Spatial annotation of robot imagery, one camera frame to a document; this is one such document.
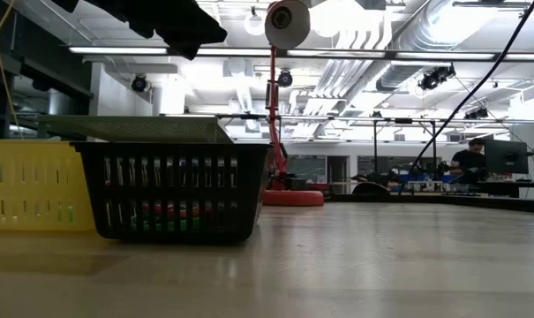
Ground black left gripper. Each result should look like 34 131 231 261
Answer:
63 0 228 61

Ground black plastic basket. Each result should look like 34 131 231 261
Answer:
70 141 272 245

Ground yellow plastic basket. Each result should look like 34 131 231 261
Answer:
0 140 96 232

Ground green handled scissors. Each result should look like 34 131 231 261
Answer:
56 201 75 224

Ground ceiling light strip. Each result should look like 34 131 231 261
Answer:
396 51 496 61
198 47 272 57
70 46 169 56

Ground dark overhead beam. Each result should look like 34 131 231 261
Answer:
0 0 94 140

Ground dark domed object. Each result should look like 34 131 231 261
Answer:
352 181 391 195

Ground black ceiling spotlight cluster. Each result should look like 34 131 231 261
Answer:
417 64 456 92

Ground small black ceiling spotlight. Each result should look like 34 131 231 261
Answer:
463 107 490 120

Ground person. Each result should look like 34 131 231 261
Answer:
449 137 488 186

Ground black computer monitor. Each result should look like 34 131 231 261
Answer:
483 139 530 176

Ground yellow extension cord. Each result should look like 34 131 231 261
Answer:
0 0 25 140

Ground black background rig frame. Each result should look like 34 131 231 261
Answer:
371 117 439 186

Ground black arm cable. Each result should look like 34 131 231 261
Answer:
398 0 534 195

